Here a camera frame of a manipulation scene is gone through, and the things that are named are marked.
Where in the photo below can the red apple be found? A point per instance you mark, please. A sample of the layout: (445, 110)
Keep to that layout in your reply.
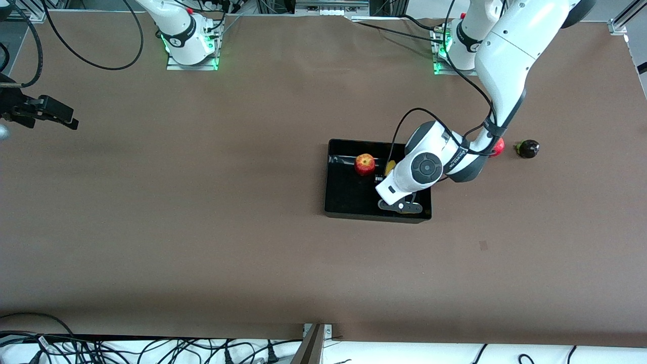
(365, 165)

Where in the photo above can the yellow banana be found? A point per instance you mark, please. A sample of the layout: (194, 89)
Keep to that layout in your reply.
(390, 167)

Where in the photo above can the dark purple mangosteen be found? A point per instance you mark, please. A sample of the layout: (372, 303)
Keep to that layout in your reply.
(528, 148)

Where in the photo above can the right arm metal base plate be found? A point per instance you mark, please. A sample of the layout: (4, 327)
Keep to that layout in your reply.
(174, 66)

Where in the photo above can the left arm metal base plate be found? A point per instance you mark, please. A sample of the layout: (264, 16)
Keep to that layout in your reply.
(450, 72)

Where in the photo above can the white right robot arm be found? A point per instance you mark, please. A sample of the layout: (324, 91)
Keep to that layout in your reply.
(182, 30)

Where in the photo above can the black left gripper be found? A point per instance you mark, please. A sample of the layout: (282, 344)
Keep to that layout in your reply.
(378, 178)

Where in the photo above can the aluminium frame profile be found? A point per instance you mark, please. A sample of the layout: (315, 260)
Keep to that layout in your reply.
(627, 17)
(30, 12)

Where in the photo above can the brown table cover sheet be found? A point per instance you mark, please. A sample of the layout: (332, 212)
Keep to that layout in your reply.
(202, 202)

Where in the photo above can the aluminium bracket post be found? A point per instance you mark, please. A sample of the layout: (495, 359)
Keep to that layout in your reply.
(311, 349)

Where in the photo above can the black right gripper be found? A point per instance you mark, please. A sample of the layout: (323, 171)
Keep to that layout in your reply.
(13, 107)

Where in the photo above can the black plastic box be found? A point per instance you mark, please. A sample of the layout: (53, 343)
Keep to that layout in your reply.
(349, 202)

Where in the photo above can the red pomegranate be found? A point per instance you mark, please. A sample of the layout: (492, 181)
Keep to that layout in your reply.
(499, 147)

